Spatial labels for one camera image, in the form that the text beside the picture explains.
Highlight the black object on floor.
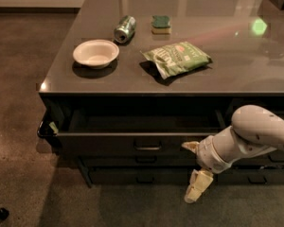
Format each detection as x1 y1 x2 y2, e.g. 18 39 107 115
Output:
0 208 9 220

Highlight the green yellow sponge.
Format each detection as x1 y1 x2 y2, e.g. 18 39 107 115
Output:
151 15 171 34

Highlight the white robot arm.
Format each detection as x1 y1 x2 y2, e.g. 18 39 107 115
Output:
182 105 284 203

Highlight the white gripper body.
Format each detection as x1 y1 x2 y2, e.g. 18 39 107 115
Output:
196 135 233 174

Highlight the dark grey drawer cabinet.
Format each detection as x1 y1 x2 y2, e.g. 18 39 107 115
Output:
42 94 284 185

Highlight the silver drawer handle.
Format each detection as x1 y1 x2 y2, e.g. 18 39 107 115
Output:
133 139 162 151

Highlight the black bin beside cabinet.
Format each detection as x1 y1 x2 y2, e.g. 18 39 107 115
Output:
37 112 62 148

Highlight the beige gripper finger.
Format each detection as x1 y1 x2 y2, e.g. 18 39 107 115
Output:
184 169 213 203
182 141 199 153

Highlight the white paper bowl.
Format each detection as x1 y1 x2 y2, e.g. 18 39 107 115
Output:
73 40 119 68

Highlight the dark grey top drawer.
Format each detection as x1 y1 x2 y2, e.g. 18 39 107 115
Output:
57 111 225 157

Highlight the green soda can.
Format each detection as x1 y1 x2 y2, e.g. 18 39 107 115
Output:
114 15 136 44

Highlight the green chip bag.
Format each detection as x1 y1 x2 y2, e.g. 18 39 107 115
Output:
143 42 212 79

